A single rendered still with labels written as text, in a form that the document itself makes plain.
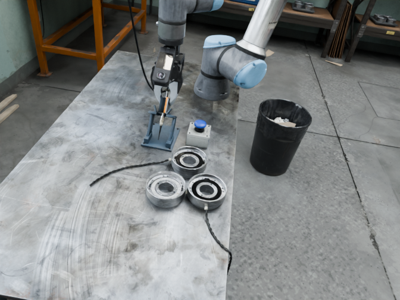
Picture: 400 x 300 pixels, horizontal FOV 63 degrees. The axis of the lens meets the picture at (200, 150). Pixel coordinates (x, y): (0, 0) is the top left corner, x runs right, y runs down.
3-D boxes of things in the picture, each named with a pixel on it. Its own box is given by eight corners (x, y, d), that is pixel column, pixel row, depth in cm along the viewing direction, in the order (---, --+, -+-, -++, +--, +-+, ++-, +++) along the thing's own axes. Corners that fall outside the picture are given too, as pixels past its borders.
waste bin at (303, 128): (294, 183, 219) (316, 131, 192) (244, 175, 219) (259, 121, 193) (289, 152, 245) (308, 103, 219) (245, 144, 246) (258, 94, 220)
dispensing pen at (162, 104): (152, 138, 101) (162, 84, 100) (155, 138, 105) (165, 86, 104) (159, 140, 101) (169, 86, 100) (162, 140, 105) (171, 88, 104)
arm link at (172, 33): (183, 27, 86) (152, 22, 86) (181, 44, 89) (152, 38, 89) (188, 19, 92) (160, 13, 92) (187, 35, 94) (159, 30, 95)
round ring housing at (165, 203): (143, 208, 84) (143, 197, 81) (148, 179, 92) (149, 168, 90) (183, 212, 85) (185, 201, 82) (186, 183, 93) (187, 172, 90)
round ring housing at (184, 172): (207, 159, 102) (209, 149, 100) (203, 183, 94) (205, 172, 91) (174, 153, 102) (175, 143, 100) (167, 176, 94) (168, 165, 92)
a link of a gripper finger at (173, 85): (182, 99, 107) (181, 72, 101) (178, 108, 102) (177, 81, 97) (173, 98, 107) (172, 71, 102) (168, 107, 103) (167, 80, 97)
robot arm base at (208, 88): (196, 80, 143) (199, 59, 137) (230, 86, 143) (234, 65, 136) (191, 97, 131) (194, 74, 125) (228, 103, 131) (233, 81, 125)
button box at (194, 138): (207, 149, 106) (209, 136, 103) (186, 144, 106) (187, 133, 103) (209, 134, 113) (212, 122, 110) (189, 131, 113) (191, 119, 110)
